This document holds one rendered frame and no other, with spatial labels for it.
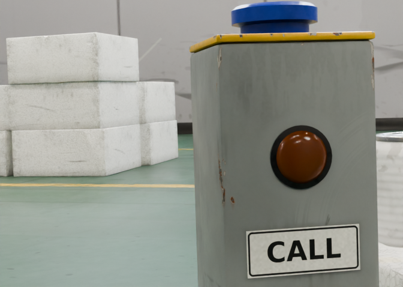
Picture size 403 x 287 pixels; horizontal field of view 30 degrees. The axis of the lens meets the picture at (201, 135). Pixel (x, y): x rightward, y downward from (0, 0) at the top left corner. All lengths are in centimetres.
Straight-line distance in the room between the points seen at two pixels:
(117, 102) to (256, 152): 270
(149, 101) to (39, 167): 59
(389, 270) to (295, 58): 20
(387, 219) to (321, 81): 26
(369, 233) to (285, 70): 8
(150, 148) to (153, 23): 283
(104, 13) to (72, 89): 327
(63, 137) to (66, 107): 12
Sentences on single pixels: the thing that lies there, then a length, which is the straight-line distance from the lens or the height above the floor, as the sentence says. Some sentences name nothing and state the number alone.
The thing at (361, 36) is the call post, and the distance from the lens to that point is 33.
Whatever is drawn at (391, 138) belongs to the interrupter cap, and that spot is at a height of 25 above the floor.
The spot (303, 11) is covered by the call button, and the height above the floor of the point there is 32.
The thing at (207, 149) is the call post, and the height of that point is 26.
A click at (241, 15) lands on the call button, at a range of 34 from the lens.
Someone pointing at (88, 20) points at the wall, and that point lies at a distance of 620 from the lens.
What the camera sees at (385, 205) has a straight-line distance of 57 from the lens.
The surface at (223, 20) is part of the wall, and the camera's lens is 577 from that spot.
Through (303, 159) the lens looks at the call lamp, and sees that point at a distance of 32.
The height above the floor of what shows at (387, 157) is 24.
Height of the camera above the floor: 29
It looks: 3 degrees down
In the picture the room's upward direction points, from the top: 2 degrees counter-clockwise
